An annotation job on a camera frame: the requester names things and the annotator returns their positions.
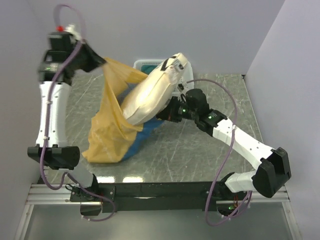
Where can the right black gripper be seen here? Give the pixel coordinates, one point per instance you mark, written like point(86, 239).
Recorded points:
point(169, 113)

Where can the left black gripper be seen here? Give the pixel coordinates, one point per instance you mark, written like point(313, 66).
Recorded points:
point(95, 60)

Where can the cream pillow with bear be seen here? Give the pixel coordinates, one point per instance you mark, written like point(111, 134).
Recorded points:
point(137, 114)

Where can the blue yellow Pikachu pillowcase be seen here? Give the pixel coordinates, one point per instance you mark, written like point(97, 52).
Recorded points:
point(111, 138)

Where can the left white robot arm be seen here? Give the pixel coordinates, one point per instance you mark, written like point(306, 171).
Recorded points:
point(51, 147)

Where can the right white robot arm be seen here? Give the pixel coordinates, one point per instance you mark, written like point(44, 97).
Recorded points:
point(271, 166)

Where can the white plastic basket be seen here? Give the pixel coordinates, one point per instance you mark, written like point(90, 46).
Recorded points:
point(185, 77)

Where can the green cloth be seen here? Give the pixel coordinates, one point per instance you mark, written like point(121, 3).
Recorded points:
point(148, 68)

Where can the black base bar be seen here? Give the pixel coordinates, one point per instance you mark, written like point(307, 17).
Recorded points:
point(144, 196)

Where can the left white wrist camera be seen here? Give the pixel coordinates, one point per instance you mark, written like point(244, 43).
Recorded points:
point(71, 30)

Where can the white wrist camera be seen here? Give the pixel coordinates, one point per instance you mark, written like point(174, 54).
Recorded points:
point(71, 30)
point(181, 87)

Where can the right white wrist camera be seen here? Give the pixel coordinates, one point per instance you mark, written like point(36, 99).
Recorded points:
point(181, 87)

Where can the aluminium frame rail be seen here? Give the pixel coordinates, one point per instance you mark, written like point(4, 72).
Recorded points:
point(40, 194)

